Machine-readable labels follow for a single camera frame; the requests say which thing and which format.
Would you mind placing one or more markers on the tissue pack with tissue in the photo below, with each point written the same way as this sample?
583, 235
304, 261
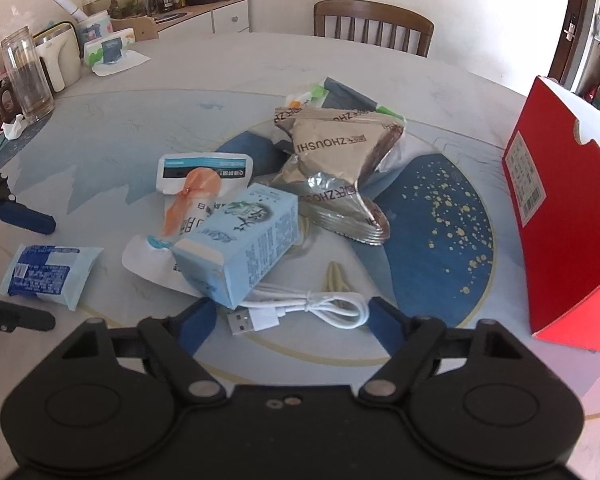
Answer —
112, 54

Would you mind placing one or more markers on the white drawer sideboard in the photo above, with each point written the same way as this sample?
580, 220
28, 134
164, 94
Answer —
223, 17

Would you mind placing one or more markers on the crumpled white tissue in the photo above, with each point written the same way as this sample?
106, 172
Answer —
13, 130

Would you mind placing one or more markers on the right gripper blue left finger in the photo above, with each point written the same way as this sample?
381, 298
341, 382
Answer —
178, 337

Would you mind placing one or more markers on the silver foil snack bag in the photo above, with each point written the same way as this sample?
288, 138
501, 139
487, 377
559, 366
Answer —
335, 152

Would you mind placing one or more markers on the light blue carton box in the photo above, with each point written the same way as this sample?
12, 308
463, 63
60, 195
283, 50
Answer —
229, 254

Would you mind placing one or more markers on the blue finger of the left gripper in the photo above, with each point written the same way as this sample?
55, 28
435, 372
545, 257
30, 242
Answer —
25, 218
15, 316

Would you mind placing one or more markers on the round blue placemat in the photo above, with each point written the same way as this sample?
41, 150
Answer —
438, 259

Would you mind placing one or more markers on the white green blue pouch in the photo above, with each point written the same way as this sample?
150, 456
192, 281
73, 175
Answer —
332, 94

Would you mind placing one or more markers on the clear glass tumbler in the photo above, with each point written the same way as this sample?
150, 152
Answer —
25, 71

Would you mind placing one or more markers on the chicken breast white pouch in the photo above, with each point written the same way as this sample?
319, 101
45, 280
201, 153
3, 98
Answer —
193, 186

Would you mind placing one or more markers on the blue white wipes packet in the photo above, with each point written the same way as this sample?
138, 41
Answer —
50, 273

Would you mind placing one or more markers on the red cardboard shoe box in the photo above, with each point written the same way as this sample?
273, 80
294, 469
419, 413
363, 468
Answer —
552, 168

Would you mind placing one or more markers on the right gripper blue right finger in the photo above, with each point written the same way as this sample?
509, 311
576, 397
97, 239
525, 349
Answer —
397, 332

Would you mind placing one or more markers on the brown wooden chair far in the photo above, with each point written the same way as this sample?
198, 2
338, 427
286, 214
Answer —
379, 24

